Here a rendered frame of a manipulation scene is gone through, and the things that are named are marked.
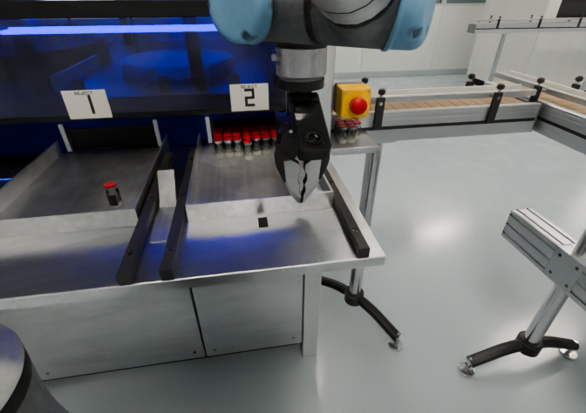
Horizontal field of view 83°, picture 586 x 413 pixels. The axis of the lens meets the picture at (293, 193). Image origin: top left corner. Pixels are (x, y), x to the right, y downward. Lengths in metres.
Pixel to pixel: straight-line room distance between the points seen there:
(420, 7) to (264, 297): 0.98
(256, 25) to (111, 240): 0.41
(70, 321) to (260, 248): 0.85
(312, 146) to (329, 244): 0.17
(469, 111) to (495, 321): 0.99
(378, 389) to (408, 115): 0.96
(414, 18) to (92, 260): 0.52
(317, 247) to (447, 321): 1.20
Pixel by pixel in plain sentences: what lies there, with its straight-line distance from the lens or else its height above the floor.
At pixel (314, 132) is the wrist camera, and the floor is 1.06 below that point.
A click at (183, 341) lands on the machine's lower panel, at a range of 1.30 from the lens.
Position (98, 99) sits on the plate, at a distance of 0.83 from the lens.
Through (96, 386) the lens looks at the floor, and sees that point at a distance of 1.56.
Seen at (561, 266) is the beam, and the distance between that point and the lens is 1.33.
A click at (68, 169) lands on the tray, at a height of 0.88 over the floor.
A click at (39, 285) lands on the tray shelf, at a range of 0.59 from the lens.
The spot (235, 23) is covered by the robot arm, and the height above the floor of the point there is 1.20.
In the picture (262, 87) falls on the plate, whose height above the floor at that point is 1.04.
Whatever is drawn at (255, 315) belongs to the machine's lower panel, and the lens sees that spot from 1.21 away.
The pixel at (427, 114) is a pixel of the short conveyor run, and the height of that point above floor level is 0.92.
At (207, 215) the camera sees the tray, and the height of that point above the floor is 0.89.
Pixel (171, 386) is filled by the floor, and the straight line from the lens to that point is 1.46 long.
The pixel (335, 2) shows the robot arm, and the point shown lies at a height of 1.22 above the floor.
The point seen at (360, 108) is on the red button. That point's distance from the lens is 0.80.
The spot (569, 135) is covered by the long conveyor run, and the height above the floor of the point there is 0.87.
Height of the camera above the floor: 1.23
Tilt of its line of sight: 32 degrees down
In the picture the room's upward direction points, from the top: straight up
